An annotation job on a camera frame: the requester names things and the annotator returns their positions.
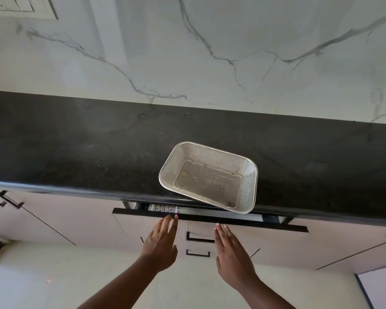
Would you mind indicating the person's left hand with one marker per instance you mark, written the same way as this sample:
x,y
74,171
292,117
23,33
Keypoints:
x,y
159,250

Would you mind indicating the person's right hand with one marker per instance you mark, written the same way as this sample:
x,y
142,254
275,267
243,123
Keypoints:
x,y
233,263

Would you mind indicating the person's right fingers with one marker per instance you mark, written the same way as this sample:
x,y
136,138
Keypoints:
x,y
222,238

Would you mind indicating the person's left fingers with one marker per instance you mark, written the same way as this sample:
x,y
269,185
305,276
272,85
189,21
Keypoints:
x,y
169,228

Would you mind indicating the person's right forearm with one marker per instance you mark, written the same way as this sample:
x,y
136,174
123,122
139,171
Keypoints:
x,y
263,296

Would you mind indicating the person's left forearm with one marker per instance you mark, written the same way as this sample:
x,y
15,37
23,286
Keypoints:
x,y
122,286

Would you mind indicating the patterned box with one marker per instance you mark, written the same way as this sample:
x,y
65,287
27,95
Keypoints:
x,y
164,209

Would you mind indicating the white drawer with black edge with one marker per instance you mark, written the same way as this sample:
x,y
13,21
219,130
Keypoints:
x,y
244,222

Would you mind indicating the rectangular steel mesh basket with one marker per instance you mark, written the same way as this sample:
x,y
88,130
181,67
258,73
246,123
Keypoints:
x,y
209,176

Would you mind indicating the white cabinet door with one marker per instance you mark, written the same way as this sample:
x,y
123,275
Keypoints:
x,y
29,218
347,247

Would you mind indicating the white panel with dark edge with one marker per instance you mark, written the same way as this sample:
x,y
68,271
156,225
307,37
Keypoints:
x,y
381,291

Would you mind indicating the white wall switch plate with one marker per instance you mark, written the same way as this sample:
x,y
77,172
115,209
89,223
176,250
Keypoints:
x,y
22,6

